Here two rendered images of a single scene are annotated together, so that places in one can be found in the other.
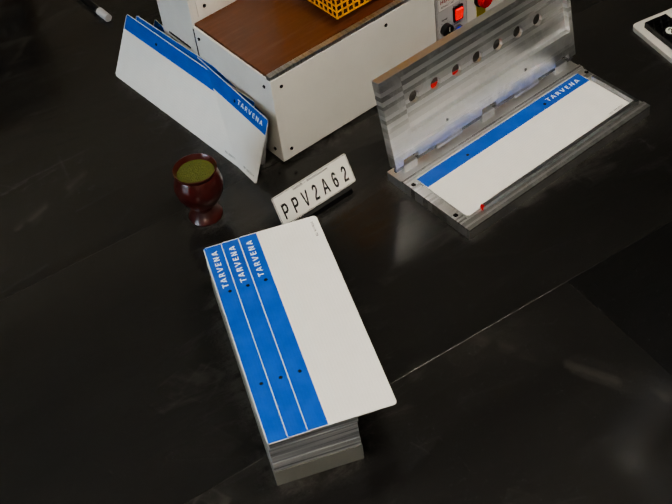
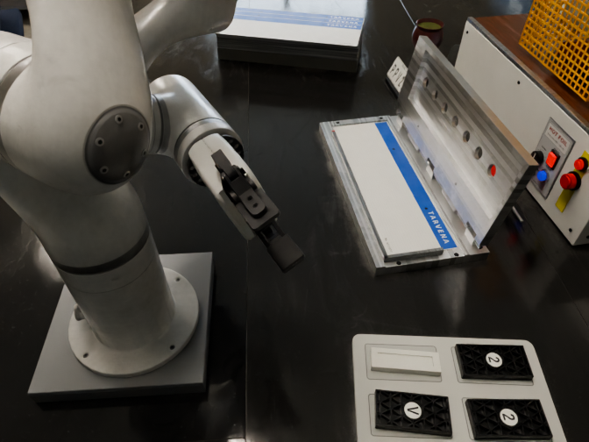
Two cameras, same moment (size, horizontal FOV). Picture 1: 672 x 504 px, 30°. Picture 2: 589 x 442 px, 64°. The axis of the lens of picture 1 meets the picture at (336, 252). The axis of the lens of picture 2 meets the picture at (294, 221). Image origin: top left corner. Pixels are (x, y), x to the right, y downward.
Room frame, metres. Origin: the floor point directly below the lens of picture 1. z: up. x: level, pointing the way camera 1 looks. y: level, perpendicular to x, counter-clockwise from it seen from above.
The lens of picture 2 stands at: (1.74, -1.11, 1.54)
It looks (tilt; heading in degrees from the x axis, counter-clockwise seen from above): 45 degrees down; 113
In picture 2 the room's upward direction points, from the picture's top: straight up
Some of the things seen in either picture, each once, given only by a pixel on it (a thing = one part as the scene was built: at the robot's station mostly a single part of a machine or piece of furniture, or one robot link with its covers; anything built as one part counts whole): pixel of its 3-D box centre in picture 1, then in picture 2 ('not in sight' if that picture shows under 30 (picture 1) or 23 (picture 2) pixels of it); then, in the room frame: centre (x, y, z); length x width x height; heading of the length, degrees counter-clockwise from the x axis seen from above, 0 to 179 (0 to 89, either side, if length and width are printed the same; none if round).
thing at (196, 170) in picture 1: (200, 192); (426, 43); (1.58, 0.21, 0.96); 0.09 x 0.09 x 0.11
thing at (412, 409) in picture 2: not in sight; (412, 412); (1.78, -0.80, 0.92); 0.10 x 0.05 x 0.01; 17
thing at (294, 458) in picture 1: (279, 348); (290, 38); (1.22, 0.10, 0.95); 0.40 x 0.13 x 0.10; 11
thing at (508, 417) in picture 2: not in sight; (507, 418); (1.90, -0.76, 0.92); 0.10 x 0.05 x 0.01; 22
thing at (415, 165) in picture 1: (520, 139); (392, 179); (1.64, -0.35, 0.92); 0.44 x 0.21 x 0.04; 123
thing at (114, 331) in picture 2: not in sight; (119, 281); (1.36, -0.83, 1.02); 0.19 x 0.19 x 0.18
